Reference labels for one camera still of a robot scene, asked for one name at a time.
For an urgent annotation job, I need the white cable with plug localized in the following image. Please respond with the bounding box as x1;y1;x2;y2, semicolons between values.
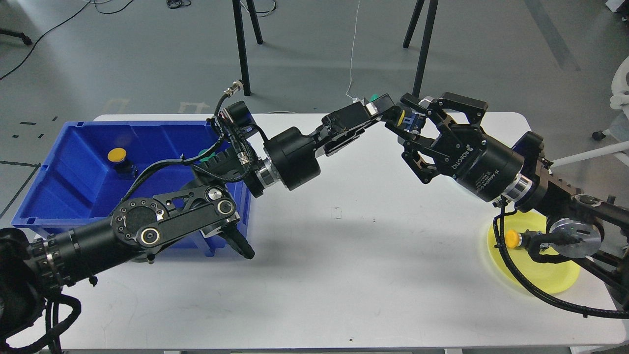
345;0;376;106

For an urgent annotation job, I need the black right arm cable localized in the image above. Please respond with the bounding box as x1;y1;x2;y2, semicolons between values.
493;199;629;320

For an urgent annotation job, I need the yellow plate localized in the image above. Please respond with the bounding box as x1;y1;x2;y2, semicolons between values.
486;211;580;295

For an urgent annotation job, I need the black tripod right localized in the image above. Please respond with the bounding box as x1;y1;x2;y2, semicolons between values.
402;0;439;97

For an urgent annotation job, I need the black tripod left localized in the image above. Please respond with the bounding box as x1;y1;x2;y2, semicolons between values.
232;0;264;96

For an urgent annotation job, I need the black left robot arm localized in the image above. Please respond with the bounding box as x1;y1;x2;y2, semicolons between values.
1;80;401;354

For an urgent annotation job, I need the yellow push button in corner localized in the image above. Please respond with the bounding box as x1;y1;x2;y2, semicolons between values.
107;147;138;179

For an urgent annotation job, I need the white chair base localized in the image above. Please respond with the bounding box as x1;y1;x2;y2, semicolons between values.
552;58;629;168

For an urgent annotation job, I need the yellow push button switch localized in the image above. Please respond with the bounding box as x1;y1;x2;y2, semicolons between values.
505;230;538;251

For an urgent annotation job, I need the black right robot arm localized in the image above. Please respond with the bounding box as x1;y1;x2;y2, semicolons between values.
382;92;628;320

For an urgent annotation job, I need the black tripod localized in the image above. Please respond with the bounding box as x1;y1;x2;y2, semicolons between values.
232;0;264;96
402;0;439;97

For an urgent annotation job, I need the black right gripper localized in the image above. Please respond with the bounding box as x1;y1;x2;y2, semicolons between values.
384;92;524;202

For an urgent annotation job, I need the blue plastic storage bin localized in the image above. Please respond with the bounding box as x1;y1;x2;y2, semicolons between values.
12;120;252;257

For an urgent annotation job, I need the black floor cable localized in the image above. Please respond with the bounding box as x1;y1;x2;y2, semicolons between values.
0;0;134;80

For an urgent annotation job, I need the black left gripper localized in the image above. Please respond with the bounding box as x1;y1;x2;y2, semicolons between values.
263;102;376;191

